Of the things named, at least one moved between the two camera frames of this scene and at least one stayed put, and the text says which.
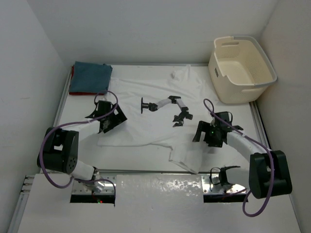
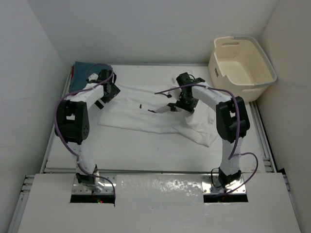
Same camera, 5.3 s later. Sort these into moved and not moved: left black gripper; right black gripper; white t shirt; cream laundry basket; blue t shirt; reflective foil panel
Moved: white t shirt; right black gripper; left black gripper
Not moved: blue t shirt; cream laundry basket; reflective foil panel
